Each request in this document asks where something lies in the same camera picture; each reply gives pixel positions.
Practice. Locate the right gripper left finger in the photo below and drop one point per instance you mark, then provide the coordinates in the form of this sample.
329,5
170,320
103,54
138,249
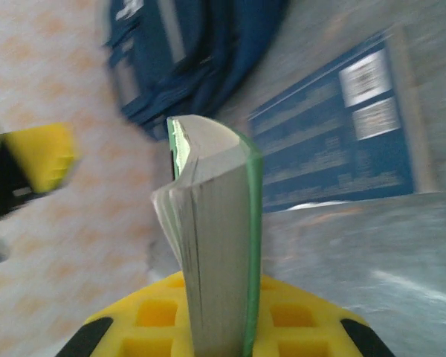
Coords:
148,327

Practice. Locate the navy blue backpack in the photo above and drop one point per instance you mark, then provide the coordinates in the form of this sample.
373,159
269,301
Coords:
208,56

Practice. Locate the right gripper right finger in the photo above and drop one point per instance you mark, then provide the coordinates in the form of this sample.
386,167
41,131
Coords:
304,327

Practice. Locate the green notebook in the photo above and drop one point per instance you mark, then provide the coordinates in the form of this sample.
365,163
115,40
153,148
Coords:
223,223

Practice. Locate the dark blue book QR codes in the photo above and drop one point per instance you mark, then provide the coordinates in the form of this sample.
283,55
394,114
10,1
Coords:
319,148

